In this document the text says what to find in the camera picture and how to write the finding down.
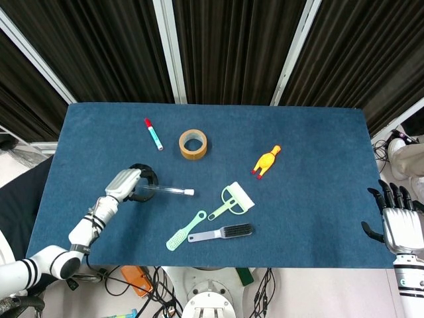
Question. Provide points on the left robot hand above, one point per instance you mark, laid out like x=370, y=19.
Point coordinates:
x=121, y=183

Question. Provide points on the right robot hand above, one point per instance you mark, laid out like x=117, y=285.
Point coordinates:
x=402, y=227

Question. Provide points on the transparent tube with white stopper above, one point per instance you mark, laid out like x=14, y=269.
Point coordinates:
x=172, y=190

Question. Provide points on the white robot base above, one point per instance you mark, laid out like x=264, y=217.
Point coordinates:
x=208, y=298

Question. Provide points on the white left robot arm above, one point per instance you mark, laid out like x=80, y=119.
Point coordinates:
x=79, y=232

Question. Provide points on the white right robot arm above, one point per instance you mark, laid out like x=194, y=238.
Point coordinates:
x=409, y=281

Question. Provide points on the red capped teal marker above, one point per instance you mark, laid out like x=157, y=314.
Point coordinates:
x=154, y=136

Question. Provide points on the beige trouser leg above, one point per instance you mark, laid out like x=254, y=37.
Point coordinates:
x=412, y=160

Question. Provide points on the white sneaker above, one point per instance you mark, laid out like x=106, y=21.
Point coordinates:
x=395, y=155

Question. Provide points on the brown packing tape roll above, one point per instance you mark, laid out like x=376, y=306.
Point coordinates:
x=185, y=153

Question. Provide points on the green brush with white bristles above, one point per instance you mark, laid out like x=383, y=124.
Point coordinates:
x=179, y=239

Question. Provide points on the blue table cloth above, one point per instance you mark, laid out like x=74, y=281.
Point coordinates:
x=314, y=215

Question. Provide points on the black fabric seat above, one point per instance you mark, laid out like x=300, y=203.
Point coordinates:
x=23, y=195

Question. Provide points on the orange plastic tool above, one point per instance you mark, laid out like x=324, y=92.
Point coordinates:
x=136, y=281

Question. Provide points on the green white squeegee scraper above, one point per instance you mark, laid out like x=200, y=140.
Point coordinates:
x=239, y=198

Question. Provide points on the grey black brush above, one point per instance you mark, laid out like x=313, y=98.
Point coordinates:
x=236, y=230

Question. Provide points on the dark pleated curtain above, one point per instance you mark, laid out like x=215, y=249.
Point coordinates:
x=232, y=43
x=357, y=49
x=23, y=92
x=99, y=39

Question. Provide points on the yellow rubber chicken toy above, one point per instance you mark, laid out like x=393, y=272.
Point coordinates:
x=266, y=161

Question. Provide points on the dark green block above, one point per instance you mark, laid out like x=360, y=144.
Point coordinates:
x=245, y=276

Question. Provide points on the white frame post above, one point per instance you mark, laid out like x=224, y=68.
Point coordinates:
x=36, y=61
x=295, y=53
x=397, y=117
x=170, y=49

